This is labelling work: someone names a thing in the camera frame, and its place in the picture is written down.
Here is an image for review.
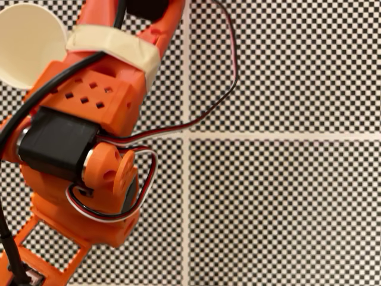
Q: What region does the white paper cup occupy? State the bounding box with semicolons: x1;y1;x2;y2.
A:
0;2;68;91

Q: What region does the black white checkerboard sheet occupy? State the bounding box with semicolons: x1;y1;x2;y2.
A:
189;139;381;286
0;0;185;135
189;0;381;134
0;138;185;285

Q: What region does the beige masking tape strip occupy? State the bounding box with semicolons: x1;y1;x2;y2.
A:
65;24;162;88

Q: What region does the looped red white servo wire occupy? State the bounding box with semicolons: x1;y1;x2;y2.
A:
65;145;158;223

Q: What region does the long red black servo wire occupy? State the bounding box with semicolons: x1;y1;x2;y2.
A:
96;0;240;144

